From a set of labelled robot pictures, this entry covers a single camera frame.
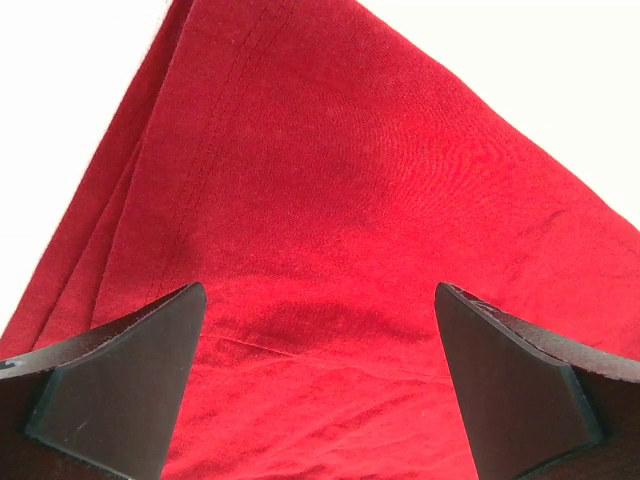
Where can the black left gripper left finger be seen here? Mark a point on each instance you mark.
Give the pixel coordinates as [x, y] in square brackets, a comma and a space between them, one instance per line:
[102, 404]

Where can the red t-shirt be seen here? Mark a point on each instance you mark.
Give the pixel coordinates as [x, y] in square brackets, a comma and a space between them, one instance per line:
[320, 176]

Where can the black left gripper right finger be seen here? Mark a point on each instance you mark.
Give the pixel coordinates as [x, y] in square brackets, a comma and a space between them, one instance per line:
[536, 405]

